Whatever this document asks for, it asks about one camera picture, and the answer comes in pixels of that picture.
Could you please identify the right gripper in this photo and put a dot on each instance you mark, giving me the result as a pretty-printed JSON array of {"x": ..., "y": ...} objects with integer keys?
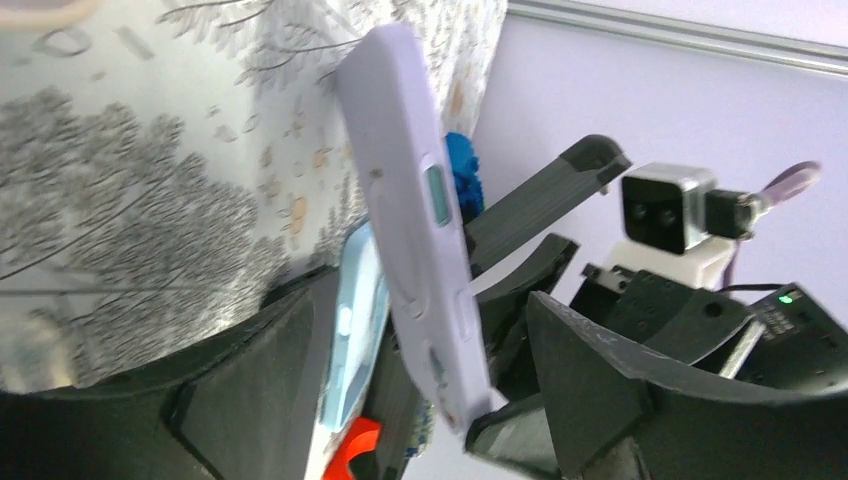
[{"x": 600, "y": 388}]

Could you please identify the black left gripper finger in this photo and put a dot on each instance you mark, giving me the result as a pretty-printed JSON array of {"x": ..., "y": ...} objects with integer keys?
[{"x": 238, "y": 405}]

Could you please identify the phone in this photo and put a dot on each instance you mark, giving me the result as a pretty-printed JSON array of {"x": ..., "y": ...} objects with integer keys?
[
  {"x": 361, "y": 312},
  {"x": 405, "y": 176}
]

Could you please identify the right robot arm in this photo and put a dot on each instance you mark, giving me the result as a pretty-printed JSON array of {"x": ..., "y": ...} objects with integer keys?
[{"x": 792, "y": 343}]

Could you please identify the red plastic piece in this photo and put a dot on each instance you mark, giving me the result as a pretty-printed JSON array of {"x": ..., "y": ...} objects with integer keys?
[{"x": 362, "y": 437}]

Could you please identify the blue plastic object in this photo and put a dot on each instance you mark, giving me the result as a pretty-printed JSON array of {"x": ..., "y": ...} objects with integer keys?
[{"x": 465, "y": 168}]

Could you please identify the floral tablecloth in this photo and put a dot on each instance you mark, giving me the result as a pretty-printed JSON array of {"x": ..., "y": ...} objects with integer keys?
[{"x": 165, "y": 163}]

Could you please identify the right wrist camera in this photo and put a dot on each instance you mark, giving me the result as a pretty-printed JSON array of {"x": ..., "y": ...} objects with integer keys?
[{"x": 679, "y": 224}]

